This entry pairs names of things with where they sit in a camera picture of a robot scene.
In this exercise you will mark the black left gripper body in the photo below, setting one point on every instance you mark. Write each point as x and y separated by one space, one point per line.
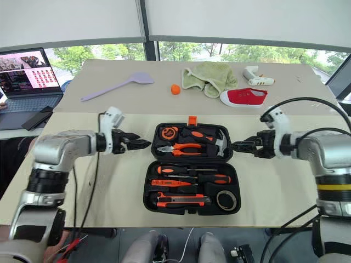
119 142

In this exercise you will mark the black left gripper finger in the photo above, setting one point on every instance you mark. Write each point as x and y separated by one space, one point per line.
142 144
133 136

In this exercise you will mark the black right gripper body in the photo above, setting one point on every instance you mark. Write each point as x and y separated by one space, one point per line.
266 145

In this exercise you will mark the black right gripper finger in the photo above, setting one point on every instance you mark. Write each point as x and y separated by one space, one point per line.
245 149
246 142

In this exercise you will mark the black orange screwdriver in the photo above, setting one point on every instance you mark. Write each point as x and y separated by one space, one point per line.
216 178
166 170

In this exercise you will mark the orange test pen screwdriver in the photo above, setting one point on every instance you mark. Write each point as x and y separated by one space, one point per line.
164 182

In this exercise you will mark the black tool case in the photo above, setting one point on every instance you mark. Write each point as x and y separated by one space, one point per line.
192 159

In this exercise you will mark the black tape roll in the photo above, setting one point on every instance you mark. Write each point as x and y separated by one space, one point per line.
234 202

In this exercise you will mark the black orange utility knife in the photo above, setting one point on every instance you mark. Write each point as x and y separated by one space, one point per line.
181 202

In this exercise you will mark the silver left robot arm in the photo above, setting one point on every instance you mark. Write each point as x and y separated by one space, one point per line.
63 145

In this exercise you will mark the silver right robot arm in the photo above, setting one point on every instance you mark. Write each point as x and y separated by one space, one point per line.
321 149

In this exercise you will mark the bystander hand at laptop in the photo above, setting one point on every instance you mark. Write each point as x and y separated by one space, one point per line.
2 105

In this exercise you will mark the orange black tape measure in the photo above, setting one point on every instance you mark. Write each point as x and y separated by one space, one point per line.
167 132

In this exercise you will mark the red canvas shoe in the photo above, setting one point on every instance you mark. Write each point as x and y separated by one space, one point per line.
244 97

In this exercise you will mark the purple silicone spatula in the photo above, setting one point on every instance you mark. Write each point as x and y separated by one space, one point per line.
141 78

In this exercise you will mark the white glue gun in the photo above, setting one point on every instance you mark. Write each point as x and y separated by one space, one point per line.
257 80

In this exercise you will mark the small orange ball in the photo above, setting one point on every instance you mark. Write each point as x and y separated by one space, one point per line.
175 89

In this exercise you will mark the green towel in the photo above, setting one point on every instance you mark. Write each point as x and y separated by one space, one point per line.
211 74

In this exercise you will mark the blue round object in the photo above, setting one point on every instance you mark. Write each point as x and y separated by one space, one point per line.
67 83

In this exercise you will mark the dark window pillar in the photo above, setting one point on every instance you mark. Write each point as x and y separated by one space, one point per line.
150 52

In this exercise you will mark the black smartphone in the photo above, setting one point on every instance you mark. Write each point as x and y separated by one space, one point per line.
35 118

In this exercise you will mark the grey rounded leg cover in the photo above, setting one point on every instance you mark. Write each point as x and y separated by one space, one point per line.
142 248
211 248

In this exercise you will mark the black device under table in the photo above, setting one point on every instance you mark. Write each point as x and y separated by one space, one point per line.
242 253

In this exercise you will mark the open laptop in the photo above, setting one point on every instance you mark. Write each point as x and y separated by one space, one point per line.
24 71

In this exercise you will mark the white roller blind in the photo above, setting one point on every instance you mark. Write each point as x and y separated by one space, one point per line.
246 20
68 20

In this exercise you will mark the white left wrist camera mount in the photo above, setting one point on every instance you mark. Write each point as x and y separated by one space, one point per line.
112 117

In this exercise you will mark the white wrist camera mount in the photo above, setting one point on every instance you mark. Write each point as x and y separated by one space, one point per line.
112 117
279 122

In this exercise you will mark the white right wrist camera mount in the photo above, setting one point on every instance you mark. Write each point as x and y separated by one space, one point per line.
279 122

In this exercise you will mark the black table frame bar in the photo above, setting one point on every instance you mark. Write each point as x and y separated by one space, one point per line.
277 230
93 232

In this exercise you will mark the slanted black window frame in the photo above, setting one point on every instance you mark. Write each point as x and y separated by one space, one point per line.
340 79

